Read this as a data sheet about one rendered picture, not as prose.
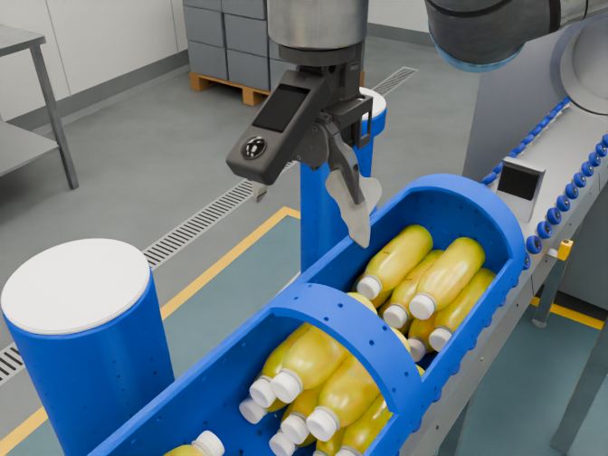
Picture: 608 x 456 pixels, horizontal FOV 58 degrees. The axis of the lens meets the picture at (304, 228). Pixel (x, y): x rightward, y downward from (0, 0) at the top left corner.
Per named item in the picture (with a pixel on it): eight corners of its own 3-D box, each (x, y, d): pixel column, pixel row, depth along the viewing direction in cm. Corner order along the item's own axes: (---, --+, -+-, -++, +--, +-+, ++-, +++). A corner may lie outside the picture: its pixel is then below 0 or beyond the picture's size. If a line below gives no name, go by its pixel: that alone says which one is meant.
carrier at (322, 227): (322, 333, 217) (382, 308, 229) (328, 130, 166) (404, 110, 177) (289, 290, 237) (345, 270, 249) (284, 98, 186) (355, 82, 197)
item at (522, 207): (531, 219, 145) (546, 167, 136) (526, 226, 143) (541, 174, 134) (494, 206, 150) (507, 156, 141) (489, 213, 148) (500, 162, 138)
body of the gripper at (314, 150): (372, 149, 59) (381, 34, 52) (326, 181, 54) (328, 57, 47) (315, 130, 63) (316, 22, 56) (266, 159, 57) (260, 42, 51)
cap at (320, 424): (334, 418, 72) (326, 428, 71) (337, 438, 74) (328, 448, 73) (310, 406, 74) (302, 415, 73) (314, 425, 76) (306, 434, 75)
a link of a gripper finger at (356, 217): (409, 221, 59) (369, 143, 57) (380, 248, 55) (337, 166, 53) (386, 227, 61) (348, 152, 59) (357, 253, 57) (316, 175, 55)
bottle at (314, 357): (345, 281, 86) (267, 356, 74) (384, 302, 83) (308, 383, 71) (341, 313, 91) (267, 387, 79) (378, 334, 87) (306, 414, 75)
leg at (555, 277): (547, 323, 243) (591, 204, 206) (543, 330, 239) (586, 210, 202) (534, 317, 245) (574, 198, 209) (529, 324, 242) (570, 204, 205)
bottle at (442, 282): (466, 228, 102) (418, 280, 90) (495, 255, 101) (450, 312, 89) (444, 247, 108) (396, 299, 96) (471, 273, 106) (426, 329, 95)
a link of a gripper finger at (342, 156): (376, 195, 54) (335, 114, 52) (368, 202, 53) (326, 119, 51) (343, 206, 57) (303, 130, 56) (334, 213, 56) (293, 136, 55)
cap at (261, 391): (268, 403, 82) (260, 411, 81) (251, 382, 82) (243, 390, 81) (280, 398, 79) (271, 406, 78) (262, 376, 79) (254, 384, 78)
